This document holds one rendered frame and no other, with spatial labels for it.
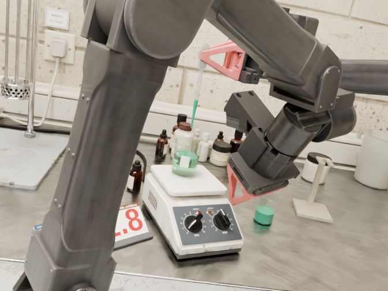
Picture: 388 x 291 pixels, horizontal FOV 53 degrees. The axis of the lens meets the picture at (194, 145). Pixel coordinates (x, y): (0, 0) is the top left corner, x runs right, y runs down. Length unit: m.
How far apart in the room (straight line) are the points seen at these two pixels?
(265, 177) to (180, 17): 0.32
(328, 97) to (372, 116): 0.88
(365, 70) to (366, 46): 0.65
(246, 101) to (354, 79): 0.19
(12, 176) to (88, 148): 0.55
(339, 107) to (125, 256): 0.40
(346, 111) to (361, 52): 0.74
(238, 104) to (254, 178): 0.11
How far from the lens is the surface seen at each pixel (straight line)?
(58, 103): 1.21
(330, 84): 0.50
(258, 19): 0.41
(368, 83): 0.68
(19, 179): 0.86
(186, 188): 0.71
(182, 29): 0.32
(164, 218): 0.70
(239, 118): 0.59
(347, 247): 0.87
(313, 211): 0.95
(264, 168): 0.56
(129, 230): 0.71
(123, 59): 0.32
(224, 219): 0.69
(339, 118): 0.57
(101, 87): 0.33
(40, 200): 0.81
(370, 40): 1.33
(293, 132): 0.52
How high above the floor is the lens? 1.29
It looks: 19 degrees down
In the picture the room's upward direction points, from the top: 11 degrees clockwise
